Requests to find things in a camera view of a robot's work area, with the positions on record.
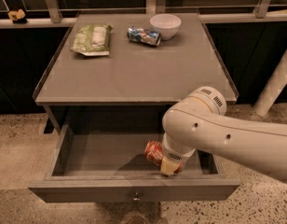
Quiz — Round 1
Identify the green chip bag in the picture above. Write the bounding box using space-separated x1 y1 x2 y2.
71 24 113 57

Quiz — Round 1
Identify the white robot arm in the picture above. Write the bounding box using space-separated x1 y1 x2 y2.
161 86 287 184

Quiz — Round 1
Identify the red coke can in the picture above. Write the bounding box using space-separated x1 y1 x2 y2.
143 140 185 175

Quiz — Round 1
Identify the blue crushed soda can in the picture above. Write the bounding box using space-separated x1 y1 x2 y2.
127 26 161 47

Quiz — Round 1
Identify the white ceramic bowl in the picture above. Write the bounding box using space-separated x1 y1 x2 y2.
150 13 182 40

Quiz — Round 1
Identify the open grey top drawer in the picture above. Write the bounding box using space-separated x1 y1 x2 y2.
28 125 240 203

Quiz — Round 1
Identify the grey cabinet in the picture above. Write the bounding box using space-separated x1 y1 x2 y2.
34 13 239 131

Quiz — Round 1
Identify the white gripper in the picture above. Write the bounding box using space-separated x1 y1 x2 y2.
160 133 196 175

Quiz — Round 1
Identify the metal drawer knob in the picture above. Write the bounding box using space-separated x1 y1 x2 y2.
132 190 141 203

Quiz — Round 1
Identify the small yellow object on ledge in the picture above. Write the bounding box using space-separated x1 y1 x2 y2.
7 8 27 23

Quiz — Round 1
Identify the metal window railing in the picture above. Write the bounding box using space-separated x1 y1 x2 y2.
0 0 287 28

